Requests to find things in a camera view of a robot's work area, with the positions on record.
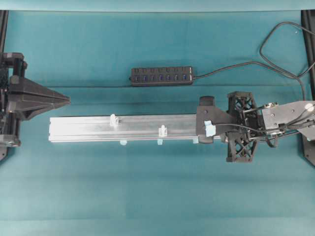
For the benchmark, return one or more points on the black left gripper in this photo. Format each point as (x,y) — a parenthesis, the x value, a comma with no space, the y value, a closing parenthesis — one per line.
(19,85)

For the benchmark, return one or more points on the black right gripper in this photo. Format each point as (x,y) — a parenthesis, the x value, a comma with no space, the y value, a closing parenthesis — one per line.
(243,139)

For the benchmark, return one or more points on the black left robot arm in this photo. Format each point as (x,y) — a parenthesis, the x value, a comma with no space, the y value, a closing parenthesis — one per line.
(21,99)

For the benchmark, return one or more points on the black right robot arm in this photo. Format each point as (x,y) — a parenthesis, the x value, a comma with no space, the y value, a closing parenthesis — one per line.
(267,124)

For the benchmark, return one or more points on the black multi-port USB hub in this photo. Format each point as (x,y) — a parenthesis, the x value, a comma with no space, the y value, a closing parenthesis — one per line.
(162,76)

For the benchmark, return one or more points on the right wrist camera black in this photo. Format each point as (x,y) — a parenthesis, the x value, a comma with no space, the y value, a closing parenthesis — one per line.
(211,121)

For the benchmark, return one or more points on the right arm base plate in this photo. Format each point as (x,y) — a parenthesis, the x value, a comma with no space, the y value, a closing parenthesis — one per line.
(307,150)

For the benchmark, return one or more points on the black left frame post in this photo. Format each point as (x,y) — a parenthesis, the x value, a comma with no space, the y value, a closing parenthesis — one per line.
(3,26)

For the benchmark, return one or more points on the black frame post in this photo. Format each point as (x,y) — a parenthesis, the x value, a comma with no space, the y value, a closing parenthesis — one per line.
(3,26)
(308,22)

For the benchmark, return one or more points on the silver aluminium extrusion rail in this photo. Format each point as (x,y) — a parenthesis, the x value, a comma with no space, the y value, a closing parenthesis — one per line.
(116,128)

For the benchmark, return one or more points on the black right frame post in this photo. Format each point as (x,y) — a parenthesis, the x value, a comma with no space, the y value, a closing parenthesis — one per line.
(308,22)

